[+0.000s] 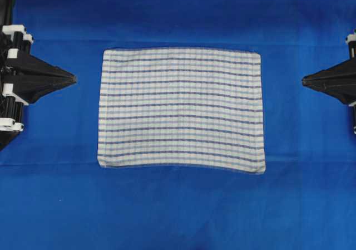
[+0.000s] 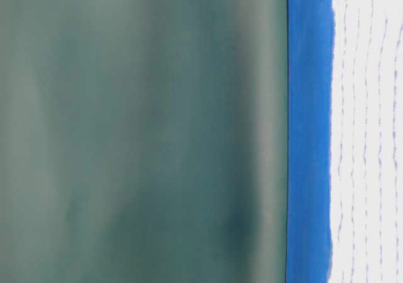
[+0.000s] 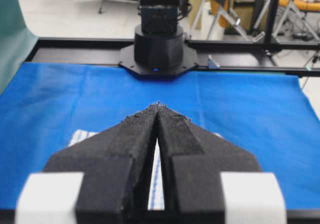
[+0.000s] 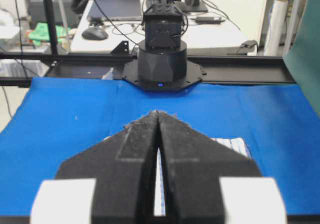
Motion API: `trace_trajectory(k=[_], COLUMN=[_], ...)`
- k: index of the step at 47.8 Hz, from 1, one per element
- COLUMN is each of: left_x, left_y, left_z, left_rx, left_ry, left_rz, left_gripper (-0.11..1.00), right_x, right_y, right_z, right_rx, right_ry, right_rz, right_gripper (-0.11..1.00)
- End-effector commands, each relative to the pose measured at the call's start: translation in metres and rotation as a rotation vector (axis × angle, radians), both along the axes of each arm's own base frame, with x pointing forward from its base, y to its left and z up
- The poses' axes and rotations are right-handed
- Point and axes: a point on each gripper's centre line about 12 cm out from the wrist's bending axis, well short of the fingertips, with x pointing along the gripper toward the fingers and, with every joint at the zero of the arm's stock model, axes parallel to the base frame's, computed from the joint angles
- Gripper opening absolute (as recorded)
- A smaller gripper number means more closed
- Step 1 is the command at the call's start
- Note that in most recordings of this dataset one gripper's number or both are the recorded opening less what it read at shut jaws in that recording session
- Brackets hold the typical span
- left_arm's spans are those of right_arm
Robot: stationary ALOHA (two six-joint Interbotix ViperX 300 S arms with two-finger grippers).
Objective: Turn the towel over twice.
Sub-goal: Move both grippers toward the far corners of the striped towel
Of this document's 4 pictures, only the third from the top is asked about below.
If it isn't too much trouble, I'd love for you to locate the blue striped white towel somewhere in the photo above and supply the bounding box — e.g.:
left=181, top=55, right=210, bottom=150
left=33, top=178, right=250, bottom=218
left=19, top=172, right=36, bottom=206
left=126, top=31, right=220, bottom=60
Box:
left=68, top=129, right=224, bottom=211

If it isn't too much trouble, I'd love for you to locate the green backdrop curtain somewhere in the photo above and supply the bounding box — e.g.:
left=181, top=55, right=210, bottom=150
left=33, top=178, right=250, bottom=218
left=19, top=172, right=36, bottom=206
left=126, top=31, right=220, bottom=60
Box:
left=0, top=0, right=38, bottom=92

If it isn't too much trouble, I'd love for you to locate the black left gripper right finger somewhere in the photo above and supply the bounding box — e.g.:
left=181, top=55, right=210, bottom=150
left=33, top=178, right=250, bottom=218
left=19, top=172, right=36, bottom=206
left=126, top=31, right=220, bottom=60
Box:
left=156, top=105, right=287, bottom=224

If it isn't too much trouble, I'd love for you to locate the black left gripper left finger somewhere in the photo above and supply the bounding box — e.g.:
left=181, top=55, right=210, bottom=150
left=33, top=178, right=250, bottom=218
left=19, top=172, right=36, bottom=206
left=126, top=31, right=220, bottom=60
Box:
left=15, top=104, right=159, bottom=224

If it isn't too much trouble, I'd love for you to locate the black aluminium table frame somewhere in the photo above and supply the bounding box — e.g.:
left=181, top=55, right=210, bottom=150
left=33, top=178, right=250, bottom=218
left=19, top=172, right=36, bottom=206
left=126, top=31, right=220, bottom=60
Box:
left=26, top=37, right=320, bottom=78

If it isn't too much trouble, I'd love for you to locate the blue table cloth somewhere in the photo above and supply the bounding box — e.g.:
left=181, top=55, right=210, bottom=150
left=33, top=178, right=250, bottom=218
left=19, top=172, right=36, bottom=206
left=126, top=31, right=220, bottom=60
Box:
left=0, top=63, right=320, bottom=209

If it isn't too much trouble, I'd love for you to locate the cardboard box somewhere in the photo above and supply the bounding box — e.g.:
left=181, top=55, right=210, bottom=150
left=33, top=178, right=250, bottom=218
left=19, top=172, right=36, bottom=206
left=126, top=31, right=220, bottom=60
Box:
left=188, top=0, right=202, bottom=27

